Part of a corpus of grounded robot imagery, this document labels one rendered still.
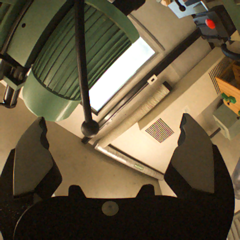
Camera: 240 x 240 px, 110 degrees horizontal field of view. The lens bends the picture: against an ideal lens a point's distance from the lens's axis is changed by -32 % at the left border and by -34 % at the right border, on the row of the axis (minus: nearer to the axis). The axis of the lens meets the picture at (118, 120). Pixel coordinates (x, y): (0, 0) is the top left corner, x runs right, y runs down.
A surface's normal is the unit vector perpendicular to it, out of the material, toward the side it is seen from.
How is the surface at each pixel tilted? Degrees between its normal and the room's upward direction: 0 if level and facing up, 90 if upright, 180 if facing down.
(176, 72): 90
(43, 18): 90
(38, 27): 90
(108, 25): 90
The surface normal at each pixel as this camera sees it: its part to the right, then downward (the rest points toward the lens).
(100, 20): 0.07, 0.58
